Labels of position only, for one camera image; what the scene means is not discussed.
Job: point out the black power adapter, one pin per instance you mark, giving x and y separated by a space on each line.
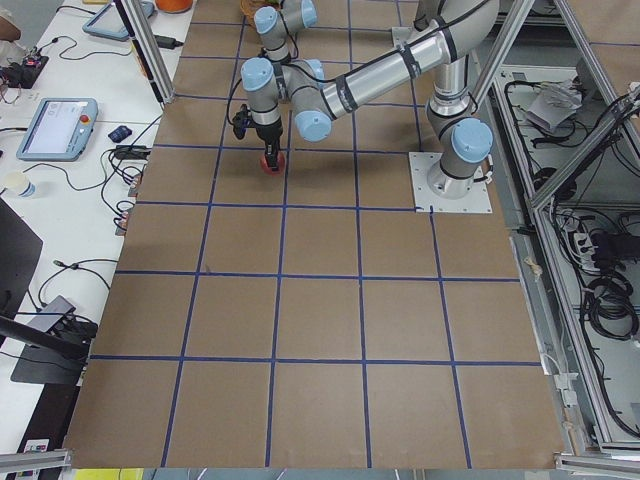
165 42

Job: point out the black monitor stand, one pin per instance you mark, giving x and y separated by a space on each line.
55 343

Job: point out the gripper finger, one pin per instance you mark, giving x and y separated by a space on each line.
271 155

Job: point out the far blue teach pendant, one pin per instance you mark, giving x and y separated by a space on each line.
115 23

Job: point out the small dark blue device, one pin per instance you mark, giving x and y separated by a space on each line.
119 134

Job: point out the brown wicker basket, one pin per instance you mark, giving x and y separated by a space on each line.
250 7

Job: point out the blue teach pendant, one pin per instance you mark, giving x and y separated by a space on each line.
60 130
115 23

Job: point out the aluminium frame post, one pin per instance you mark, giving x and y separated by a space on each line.
145 45

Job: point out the white paper cup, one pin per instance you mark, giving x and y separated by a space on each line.
19 184

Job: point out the near blue teach pendant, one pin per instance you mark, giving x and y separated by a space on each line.
60 130

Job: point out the orange cylinder container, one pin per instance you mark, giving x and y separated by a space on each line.
174 6

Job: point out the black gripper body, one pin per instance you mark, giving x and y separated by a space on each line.
267 133

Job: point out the red yellow apple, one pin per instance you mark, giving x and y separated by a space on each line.
282 164

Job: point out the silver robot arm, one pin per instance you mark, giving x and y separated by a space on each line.
276 26
443 35

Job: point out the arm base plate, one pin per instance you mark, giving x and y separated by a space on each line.
434 192
401 36

